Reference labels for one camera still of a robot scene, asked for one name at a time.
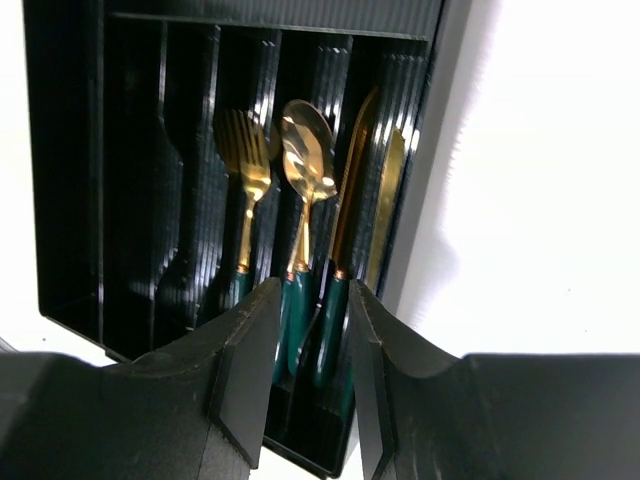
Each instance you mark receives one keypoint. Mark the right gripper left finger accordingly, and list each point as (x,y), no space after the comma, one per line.
(195,408)

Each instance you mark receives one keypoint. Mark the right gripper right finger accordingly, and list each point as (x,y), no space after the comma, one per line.
(404,397)

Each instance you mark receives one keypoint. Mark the gold knife green handle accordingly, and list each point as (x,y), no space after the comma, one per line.
(389,181)
(335,298)

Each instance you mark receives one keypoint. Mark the gold spoon green handle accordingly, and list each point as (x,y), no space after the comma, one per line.
(295,306)
(307,141)

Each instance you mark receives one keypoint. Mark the gold fork green handle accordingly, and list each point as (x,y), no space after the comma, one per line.
(241,143)

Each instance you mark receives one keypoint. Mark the black cutlery organizer tray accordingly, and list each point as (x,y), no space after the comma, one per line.
(137,218)

